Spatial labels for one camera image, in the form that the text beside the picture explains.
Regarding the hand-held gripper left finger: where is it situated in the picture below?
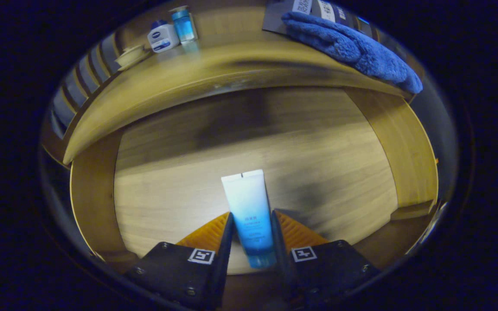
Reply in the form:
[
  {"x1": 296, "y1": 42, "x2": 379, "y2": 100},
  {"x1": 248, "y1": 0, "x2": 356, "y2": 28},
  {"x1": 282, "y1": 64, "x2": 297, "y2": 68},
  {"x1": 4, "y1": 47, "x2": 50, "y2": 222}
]
[{"x1": 121, "y1": 212, "x2": 235, "y2": 311}]

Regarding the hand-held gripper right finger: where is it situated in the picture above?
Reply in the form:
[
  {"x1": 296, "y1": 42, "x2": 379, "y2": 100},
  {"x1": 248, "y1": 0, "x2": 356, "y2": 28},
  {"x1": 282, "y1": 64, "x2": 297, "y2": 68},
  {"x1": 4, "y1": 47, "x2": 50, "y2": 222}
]
[{"x1": 271, "y1": 209, "x2": 382, "y2": 309}]

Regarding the blue and white tube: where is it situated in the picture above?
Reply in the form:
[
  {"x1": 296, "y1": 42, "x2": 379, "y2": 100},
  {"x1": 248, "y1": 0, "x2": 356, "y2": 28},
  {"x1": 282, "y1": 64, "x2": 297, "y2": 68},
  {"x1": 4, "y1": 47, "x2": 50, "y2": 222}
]
[{"x1": 221, "y1": 169, "x2": 278, "y2": 268}]

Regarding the wooden countertop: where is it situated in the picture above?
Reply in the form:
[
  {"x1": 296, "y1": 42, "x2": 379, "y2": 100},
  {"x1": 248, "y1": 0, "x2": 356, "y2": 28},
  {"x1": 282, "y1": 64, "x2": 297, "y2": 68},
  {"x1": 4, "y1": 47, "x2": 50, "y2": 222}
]
[{"x1": 63, "y1": 6, "x2": 409, "y2": 165}]

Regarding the cream lidded teacup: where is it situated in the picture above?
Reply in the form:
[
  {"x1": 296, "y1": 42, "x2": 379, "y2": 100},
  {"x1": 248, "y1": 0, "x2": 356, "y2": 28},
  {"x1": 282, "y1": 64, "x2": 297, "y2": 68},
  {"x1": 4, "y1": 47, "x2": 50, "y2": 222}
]
[{"x1": 115, "y1": 44, "x2": 150, "y2": 71}]

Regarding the blue towel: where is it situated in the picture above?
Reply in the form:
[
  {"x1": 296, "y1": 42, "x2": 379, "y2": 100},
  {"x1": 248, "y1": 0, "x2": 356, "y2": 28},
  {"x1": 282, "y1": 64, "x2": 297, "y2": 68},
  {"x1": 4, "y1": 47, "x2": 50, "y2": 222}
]
[{"x1": 281, "y1": 12, "x2": 423, "y2": 95}]

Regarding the white bottle with blue cap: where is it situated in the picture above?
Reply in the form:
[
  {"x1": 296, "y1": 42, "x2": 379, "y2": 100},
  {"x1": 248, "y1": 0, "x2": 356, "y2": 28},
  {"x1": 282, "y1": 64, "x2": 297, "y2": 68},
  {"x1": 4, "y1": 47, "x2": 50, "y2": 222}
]
[{"x1": 147, "y1": 20, "x2": 180, "y2": 53}]

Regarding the blue pump bottle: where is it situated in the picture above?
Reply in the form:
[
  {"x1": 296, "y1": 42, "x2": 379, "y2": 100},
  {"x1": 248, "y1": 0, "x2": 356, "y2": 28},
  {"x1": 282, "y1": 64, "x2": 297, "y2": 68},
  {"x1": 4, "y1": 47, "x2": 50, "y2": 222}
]
[{"x1": 169, "y1": 6, "x2": 198, "y2": 43}]

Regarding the grey book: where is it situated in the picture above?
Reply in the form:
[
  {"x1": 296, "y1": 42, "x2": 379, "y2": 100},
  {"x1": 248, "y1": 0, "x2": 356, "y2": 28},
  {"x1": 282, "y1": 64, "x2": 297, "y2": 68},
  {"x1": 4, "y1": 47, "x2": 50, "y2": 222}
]
[{"x1": 262, "y1": 0, "x2": 314, "y2": 35}]

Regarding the dark blue book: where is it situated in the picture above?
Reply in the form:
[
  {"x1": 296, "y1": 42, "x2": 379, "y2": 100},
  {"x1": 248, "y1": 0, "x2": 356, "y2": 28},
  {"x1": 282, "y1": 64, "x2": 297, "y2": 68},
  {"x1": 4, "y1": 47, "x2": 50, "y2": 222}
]
[{"x1": 334, "y1": 4, "x2": 379, "y2": 41}]

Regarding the white book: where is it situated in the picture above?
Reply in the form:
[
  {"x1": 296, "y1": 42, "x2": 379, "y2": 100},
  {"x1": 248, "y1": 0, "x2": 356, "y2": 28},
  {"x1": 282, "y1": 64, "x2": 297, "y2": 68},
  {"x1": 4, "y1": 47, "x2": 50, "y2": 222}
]
[{"x1": 316, "y1": 0, "x2": 336, "y2": 23}]

